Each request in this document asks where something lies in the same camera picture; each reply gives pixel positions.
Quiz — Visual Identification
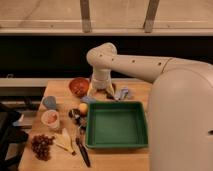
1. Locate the dark round toy object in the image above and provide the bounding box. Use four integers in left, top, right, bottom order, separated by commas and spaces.
68, 109, 80, 120

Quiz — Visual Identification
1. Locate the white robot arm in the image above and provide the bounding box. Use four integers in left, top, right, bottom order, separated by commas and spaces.
86, 43, 213, 171

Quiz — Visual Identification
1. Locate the yellow lemon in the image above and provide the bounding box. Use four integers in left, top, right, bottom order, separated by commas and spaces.
78, 103, 88, 116

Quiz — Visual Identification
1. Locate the black handled knife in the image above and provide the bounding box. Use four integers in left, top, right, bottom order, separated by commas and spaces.
75, 135, 91, 167

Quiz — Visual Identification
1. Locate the green plastic tray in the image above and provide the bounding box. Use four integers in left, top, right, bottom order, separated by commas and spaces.
85, 102, 148, 149

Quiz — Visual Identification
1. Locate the black chair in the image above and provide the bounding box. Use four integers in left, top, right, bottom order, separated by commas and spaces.
0, 103, 29, 171

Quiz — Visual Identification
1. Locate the bunch of dark grapes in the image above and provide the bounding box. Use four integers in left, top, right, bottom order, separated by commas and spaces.
31, 134, 54, 161

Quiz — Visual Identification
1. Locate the blue flat object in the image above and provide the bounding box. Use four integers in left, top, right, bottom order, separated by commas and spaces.
81, 96, 97, 104

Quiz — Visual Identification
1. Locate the blue-grey small cup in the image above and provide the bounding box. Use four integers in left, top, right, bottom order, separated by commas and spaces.
42, 96, 57, 110

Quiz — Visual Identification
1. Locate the blue-grey cloth object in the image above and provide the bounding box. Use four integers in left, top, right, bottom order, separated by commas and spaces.
114, 88, 130, 101

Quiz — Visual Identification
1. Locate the red bowl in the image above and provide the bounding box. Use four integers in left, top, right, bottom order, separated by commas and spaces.
69, 77, 89, 98

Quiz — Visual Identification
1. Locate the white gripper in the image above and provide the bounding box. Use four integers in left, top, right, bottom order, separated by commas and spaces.
87, 68, 115, 96

